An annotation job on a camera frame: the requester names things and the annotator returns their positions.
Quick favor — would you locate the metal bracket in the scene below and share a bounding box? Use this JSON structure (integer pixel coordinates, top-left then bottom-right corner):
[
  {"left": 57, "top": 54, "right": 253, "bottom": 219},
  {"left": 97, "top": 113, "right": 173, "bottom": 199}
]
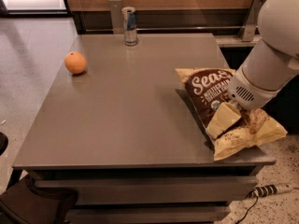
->
[
  {"left": 108, "top": 0, "right": 123, "bottom": 34},
  {"left": 239, "top": 0, "right": 266, "bottom": 42}
]

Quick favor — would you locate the black power cable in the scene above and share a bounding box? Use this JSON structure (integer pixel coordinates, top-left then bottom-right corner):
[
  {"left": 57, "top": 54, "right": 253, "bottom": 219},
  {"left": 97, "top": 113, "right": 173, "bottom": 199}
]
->
[{"left": 235, "top": 195, "right": 260, "bottom": 224}]

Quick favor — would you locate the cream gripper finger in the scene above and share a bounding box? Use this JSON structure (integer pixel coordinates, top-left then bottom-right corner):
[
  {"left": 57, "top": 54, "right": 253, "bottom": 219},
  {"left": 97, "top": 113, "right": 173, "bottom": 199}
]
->
[{"left": 206, "top": 102, "right": 241, "bottom": 140}]

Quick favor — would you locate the dark chair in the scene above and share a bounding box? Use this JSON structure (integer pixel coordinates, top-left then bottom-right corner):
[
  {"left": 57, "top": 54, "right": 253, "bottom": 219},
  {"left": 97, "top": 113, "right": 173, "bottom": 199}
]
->
[{"left": 0, "top": 170, "right": 78, "bottom": 224}]

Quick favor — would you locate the orange fruit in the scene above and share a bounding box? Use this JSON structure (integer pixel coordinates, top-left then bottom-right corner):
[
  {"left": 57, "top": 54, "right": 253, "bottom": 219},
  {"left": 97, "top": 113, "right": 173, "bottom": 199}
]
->
[{"left": 64, "top": 51, "right": 87, "bottom": 75}]

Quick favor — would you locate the left metal bracket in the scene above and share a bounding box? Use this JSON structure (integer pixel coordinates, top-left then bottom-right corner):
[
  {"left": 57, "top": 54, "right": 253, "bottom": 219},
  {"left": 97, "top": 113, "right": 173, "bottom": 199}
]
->
[{"left": 108, "top": 0, "right": 123, "bottom": 34}]

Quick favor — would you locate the brown sea salt chip bag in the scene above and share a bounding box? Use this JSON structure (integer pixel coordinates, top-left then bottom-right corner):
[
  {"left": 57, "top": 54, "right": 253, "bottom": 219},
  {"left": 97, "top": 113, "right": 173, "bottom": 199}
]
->
[{"left": 176, "top": 68, "right": 287, "bottom": 161}]

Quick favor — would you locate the white power strip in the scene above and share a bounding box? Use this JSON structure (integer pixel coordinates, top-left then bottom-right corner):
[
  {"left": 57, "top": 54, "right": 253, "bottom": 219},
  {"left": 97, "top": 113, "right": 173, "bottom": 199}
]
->
[{"left": 247, "top": 184, "right": 294, "bottom": 198}]

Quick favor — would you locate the right metal bracket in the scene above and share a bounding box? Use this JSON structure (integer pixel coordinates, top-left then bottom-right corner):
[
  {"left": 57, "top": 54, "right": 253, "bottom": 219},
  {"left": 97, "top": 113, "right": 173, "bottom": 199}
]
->
[{"left": 239, "top": 0, "right": 266, "bottom": 42}]

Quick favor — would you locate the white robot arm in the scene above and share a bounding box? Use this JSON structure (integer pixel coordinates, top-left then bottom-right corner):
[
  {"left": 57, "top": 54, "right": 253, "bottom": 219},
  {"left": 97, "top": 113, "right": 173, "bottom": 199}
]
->
[{"left": 229, "top": 0, "right": 299, "bottom": 134}]

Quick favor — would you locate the silver blue energy drink can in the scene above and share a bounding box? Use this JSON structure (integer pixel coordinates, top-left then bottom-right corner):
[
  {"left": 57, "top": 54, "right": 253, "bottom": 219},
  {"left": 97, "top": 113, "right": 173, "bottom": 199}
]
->
[{"left": 121, "top": 7, "right": 137, "bottom": 46}]

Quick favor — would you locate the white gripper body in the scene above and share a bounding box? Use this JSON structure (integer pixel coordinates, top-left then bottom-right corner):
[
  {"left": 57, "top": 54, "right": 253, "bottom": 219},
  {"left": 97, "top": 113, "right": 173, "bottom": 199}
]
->
[{"left": 228, "top": 66, "right": 280, "bottom": 110}]

